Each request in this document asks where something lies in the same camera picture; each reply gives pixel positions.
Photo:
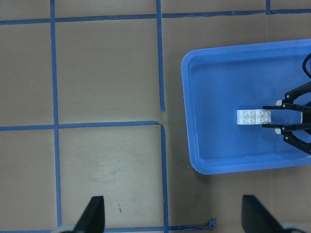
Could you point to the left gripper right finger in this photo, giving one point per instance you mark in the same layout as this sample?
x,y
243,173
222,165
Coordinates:
x,y
256,218

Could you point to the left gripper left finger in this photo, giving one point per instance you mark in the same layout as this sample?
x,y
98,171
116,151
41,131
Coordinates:
x,y
92,219

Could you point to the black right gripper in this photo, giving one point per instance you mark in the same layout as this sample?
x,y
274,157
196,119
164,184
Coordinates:
x,y
305,125

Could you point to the white block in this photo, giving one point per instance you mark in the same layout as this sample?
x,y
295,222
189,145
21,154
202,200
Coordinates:
x,y
246,117
263,116

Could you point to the blue plastic tray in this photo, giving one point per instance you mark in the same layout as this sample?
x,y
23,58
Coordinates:
x,y
217,82

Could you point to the brown paper table cover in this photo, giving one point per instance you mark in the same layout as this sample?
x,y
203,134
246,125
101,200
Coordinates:
x,y
91,103

